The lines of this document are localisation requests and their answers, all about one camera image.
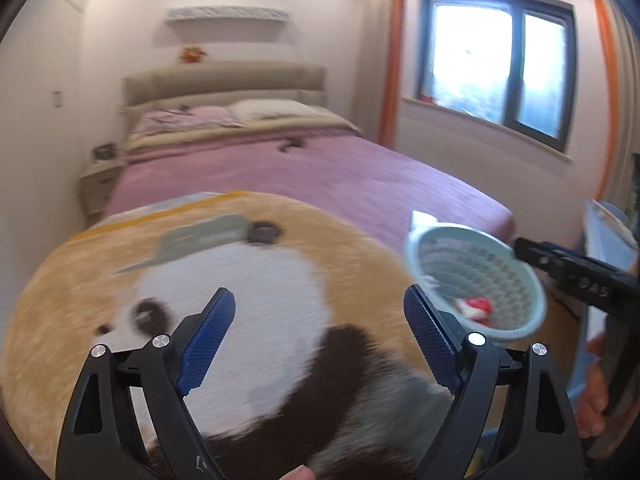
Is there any light green laundry basket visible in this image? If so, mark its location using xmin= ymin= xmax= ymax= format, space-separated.
xmin=405 ymin=222 xmax=547 ymax=344

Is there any beige orange left curtain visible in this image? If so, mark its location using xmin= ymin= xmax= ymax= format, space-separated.
xmin=352 ymin=0 xmax=405 ymax=148

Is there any window with dark frame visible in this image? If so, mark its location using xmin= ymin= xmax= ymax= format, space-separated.
xmin=414 ymin=0 xmax=578 ymax=153

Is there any orange plush toy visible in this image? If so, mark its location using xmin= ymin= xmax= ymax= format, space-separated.
xmin=179 ymin=46 xmax=208 ymax=64

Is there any pink pillow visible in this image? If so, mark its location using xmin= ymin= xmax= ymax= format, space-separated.
xmin=132 ymin=106 xmax=241 ymax=136

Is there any person's right hand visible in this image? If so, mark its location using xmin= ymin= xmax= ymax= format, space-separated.
xmin=575 ymin=334 xmax=608 ymax=439

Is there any beige nightstand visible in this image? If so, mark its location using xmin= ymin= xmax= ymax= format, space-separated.
xmin=79 ymin=158 xmax=126 ymax=220

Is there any beige padded headboard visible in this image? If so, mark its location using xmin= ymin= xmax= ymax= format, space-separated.
xmin=122 ymin=61 xmax=328 ymax=132

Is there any beige orange curtain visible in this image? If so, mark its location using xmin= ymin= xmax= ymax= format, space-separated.
xmin=352 ymin=0 xmax=405 ymax=148
xmin=593 ymin=0 xmax=639 ymax=210

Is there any white decorative wall shelf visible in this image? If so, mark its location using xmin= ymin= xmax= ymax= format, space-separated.
xmin=166 ymin=6 xmax=291 ymax=23

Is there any bed with purple cover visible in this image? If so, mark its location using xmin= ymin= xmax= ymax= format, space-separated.
xmin=104 ymin=115 xmax=516 ymax=252

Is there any panda pattern round rug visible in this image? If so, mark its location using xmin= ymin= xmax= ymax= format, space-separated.
xmin=1 ymin=193 xmax=452 ymax=479

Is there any beige orange right curtain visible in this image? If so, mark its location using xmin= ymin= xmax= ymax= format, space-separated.
xmin=593 ymin=0 xmax=639 ymax=210

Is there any picture frame on nightstand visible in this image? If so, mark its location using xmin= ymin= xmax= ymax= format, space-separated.
xmin=91 ymin=143 xmax=118 ymax=162

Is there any red white paper cup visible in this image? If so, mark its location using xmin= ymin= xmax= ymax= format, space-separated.
xmin=454 ymin=297 xmax=494 ymax=326

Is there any person's left hand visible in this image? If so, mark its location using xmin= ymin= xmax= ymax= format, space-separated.
xmin=280 ymin=465 xmax=316 ymax=480

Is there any white patterned pillow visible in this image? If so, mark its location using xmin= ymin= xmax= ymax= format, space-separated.
xmin=228 ymin=99 xmax=318 ymax=122

